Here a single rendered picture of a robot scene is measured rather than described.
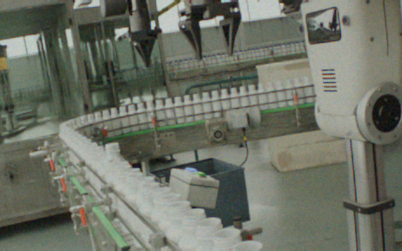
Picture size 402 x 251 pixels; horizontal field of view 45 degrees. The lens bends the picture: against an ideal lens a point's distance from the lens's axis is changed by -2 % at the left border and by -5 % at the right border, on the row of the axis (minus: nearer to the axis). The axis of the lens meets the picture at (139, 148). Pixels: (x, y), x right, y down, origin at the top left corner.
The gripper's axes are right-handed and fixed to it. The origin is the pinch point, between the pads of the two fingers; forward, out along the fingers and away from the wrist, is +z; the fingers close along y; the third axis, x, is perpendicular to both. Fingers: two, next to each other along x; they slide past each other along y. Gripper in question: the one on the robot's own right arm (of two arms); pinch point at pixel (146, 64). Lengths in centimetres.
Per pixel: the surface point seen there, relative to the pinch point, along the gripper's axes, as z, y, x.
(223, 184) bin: 49, -35, -39
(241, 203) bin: 59, -41, -39
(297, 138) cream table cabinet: 102, -258, -336
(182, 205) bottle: 24, 14, 56
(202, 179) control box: 29.1, -2.1, 24.3
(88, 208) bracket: 33.2, 24.3, 11.9
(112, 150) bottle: 21.7, 13.4, 0.3
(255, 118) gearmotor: 42, -103, -135
